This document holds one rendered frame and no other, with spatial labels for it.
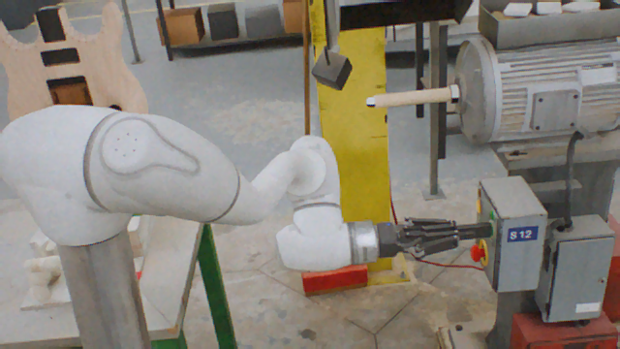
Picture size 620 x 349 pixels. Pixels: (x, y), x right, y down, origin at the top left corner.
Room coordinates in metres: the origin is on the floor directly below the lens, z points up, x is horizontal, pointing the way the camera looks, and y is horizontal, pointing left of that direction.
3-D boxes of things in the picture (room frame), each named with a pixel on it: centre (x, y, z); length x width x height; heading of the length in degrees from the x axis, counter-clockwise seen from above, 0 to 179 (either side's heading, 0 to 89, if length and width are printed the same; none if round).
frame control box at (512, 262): (1.06, -0.49, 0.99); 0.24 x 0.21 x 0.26; 89
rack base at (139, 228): (1.30, 0.57, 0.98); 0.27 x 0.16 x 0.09; 92
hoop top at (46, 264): (1.10, 0.57, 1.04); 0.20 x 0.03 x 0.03; 91
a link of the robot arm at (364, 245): (1.00, -0.10, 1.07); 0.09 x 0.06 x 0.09; 179
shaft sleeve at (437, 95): (1.31, -0.27, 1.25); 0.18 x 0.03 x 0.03; 89
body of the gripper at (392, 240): (1.00, -0.17, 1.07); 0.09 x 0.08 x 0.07; 89
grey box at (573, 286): (1.15, -0.64, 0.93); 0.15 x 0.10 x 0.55; 89
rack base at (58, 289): (1.15, 0.57, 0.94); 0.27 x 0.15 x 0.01; 92
